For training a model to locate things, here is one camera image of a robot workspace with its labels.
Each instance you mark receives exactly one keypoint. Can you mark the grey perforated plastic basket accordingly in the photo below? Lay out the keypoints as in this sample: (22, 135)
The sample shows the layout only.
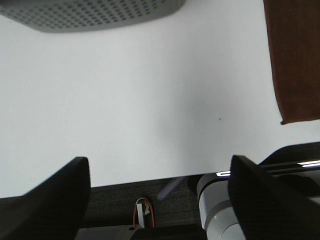
(71, 16)

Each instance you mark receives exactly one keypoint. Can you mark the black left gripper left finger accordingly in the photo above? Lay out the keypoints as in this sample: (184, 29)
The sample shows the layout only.
(54, 210)

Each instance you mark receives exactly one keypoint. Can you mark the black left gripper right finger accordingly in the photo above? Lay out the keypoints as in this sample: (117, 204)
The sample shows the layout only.
(268, 209)

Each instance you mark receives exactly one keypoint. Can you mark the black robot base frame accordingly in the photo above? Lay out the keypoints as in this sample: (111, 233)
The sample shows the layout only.
(195, 207)

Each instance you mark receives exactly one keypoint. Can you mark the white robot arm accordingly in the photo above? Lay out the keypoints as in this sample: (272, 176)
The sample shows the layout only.
(279, 201)

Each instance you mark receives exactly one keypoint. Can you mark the brown towel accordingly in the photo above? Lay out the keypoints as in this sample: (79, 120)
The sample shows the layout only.
(293, 30)

